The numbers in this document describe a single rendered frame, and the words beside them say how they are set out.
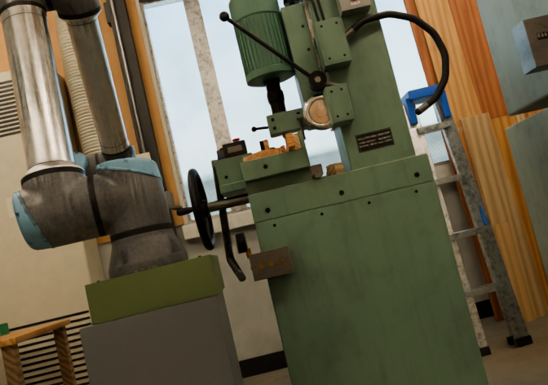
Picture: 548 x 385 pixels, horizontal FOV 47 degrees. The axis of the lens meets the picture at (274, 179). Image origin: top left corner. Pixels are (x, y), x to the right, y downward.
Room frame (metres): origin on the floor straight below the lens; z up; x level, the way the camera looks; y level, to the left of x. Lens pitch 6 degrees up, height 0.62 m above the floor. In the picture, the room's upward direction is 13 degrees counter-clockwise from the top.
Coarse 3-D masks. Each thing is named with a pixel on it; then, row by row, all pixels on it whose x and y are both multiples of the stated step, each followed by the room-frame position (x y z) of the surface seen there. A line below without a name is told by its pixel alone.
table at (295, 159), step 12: (276, 156) 1.94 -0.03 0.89; (288, 156) 1.94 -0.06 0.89; (300, 156) 1.94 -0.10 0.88; (252, 168) 1.94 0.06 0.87; (264, 168) 1.93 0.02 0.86; (276, 168) 1.94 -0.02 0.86; (288, 168) 1.94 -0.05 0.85; (300, 168) 1.94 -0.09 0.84; (252, 180) 1.96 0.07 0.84; (228, 192) 2.15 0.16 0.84; (240, 192) 2.25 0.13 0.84
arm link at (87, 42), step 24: (72, 0) 1.59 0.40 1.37; (96, 0) 1.64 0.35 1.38; (72, 24) 1.65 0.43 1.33; (96, 24) 1.68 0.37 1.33; (96, 48) 1.71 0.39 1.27; (96, 72) 1.74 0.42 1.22; (96, 96) 1.79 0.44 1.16; (96, 120) 1.85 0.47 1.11; (120, 120) 1.88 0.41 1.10; (120, 144) 1.91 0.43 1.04
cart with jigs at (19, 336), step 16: (64, 320) 2.89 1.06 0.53; (0, 336) 2.69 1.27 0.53; (16, 336) 2.35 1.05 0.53; (32, 336) 2.46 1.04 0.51; (64, 336) 2.89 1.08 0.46; (16, 352) 2.34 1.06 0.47; (64, 352) 2.88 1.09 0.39; (16, 368) 2.32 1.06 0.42; (64, 368) 2.88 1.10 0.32; (16, 384) 2.32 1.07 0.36; (64, 384) 2.88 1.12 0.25
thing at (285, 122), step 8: (288, 112) 2.16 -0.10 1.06; (296, 112) 2.16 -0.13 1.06; (272, 120) 2.15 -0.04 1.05; (280, 120) 2.16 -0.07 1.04; (288, 120) 2.16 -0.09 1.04; (296, 120) 2.16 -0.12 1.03; (272, 128) 2.15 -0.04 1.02; (280, 128) 2.15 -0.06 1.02; (288, 128) 2.16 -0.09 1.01; (296, 128) 2.16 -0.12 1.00; (304, 128) 2.18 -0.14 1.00; (272, 136) 2.19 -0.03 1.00
